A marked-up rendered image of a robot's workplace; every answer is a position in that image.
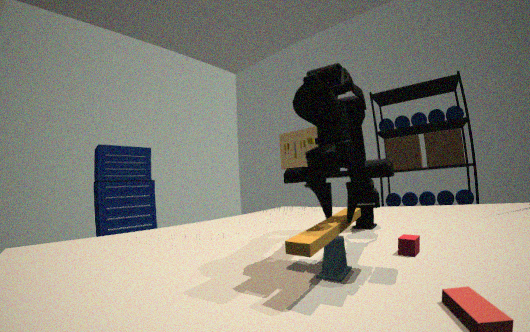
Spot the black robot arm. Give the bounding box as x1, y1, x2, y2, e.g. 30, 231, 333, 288
293, 63, 380, 230

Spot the small red cube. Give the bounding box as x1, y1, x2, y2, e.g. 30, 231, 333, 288
398, 234, 420, 257

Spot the yellow bar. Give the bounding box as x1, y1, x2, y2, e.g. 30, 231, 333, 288
285, 208, 361, 258

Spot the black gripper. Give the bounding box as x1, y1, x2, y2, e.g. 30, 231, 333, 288
284, 129, 394, 223

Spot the red rectangular bar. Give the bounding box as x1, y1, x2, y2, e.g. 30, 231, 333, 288
441, 286, 514, 332

